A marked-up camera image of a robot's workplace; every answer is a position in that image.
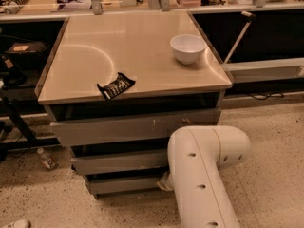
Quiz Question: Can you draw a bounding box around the black floor cable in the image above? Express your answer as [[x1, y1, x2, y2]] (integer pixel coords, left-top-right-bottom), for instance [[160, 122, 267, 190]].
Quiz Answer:
[[246, 91, 285, 101]]

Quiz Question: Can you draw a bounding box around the black snack wrapper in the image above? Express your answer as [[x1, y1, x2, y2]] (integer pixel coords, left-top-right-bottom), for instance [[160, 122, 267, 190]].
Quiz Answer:
[[97, 72, 135, 101]]

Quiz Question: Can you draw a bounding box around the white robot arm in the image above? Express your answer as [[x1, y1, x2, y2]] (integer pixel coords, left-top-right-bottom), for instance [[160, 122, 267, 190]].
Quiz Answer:
[[159, 126, 251, 228]]

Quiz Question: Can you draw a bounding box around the grey bottom drawer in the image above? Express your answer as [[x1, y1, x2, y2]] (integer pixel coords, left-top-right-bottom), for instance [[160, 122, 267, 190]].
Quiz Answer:
[[85, 168, 165, 198]]

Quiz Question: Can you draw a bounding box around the white shoe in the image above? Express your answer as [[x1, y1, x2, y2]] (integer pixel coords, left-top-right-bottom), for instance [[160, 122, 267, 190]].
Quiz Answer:
[[2, 219, 30, 228]]

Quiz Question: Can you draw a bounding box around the white bowl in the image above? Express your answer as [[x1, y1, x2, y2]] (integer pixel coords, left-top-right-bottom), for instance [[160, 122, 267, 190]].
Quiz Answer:
[[170, 34, 207, 65]]

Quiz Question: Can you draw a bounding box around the grey top drawer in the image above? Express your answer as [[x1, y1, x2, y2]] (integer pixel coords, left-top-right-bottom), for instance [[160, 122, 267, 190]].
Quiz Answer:
[[50, 108, 221, 146]]

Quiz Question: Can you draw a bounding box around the black stand leg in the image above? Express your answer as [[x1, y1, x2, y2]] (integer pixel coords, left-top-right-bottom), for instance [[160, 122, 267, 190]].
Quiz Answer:
[[0, 97, 59, 152]]

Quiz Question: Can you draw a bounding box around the grey middle drawer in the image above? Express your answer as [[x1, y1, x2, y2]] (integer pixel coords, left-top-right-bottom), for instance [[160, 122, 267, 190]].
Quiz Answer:
[[71, 149, 168, 175]]

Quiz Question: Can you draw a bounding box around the grey drawer cabinet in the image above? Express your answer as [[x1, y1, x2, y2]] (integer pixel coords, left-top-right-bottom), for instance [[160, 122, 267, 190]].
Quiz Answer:
[[34, 10, 235, 176]]

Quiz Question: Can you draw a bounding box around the plastic water bottle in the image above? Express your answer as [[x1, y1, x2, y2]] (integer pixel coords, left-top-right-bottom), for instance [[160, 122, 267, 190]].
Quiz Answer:
[[37, 148, 58, 170]]

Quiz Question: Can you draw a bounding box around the grey drawer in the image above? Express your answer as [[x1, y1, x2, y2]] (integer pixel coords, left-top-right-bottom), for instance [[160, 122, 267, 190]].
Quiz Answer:
[[50, 108, 221, 146], [71, 149, 168, 175], [85, 168, 165, 198]]

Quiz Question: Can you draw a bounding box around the black bag with label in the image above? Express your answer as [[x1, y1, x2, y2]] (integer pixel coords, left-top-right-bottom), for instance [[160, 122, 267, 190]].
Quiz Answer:
[[4, 42, 48, 70]]

